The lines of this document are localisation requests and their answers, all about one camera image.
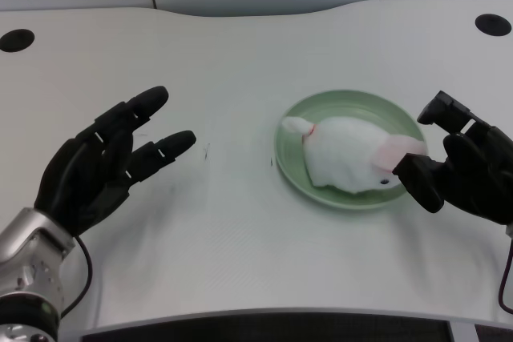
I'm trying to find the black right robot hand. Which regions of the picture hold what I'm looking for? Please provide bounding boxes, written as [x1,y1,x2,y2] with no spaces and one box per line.
[392,91,513,226]

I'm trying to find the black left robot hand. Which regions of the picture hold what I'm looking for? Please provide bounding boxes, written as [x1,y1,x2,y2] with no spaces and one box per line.
[34,85,197,238]

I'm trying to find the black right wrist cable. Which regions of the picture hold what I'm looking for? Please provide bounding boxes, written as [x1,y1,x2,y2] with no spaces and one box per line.
[499,233,513,315]

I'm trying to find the green round plate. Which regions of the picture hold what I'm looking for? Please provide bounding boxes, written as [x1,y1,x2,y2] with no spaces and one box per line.
[273,89,429,211]

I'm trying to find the black table cable grommet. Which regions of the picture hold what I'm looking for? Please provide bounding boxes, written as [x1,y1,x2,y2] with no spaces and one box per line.
[0,29,34,53]
[475,13,512,36]

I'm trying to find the black textured robot chest panel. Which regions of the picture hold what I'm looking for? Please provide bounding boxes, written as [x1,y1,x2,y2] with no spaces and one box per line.
[79,312,456,342]

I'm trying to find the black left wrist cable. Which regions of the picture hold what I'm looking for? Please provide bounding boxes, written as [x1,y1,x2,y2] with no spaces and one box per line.
[59,235,94,315]

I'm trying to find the white rabbit doll pink ears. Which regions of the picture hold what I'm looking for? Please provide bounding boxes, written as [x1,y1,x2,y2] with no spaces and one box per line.
[281,115,426,194]

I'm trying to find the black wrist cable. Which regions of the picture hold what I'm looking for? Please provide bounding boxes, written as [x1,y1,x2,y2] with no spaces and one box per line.
[499,233,513,315]
[59,235,94,315]

